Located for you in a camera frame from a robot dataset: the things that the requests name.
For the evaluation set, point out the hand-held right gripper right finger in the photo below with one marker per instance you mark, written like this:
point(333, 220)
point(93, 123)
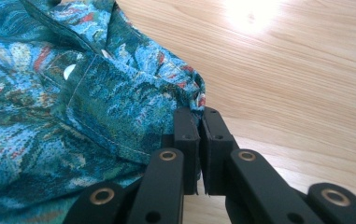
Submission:
point(247, 186)

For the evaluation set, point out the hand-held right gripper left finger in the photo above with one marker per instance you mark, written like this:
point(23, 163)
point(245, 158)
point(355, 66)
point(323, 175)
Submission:
point(166, 186)

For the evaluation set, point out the teal floral shirt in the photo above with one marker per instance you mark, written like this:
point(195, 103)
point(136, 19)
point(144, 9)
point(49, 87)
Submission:
point(73, 109)

